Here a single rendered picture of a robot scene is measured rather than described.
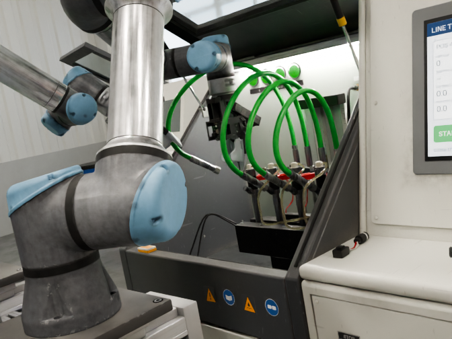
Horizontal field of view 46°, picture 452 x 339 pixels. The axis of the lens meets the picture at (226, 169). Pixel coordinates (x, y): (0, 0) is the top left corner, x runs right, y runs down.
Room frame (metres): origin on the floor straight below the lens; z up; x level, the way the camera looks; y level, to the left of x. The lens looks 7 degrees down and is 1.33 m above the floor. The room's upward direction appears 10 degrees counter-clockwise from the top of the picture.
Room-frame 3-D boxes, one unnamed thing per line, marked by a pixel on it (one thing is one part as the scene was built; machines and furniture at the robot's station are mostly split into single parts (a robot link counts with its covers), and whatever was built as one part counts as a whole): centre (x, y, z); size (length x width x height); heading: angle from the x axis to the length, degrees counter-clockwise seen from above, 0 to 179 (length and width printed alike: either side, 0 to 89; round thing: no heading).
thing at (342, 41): (1.64, -0.26, 1.43); 0.54 x 0.03 x 0.02; 42
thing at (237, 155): (1.42, -0.04, 1.18); 0.06 x 0.03 x 0.09; 132
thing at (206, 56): (1.34, 0.01, 1.44); 0.11 x 0.11 x 0.08; 75
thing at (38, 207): (0.81, 0.27, 1.20); 0.13 x 0.12 x 0.14; 75
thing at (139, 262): (1.30, 0.11, 0.87); 0.62 x 0.04 x 0.16; 42
